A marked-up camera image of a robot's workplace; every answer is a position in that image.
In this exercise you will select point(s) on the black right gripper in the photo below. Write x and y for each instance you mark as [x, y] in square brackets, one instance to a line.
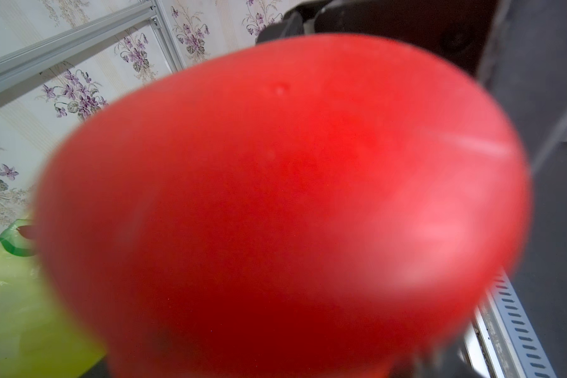
[455, 30]

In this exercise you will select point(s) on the red-lid tea jar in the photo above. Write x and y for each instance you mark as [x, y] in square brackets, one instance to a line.
[317, 206]

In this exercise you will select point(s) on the aluminium rail frame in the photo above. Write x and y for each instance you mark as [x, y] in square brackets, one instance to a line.
[501, 341]

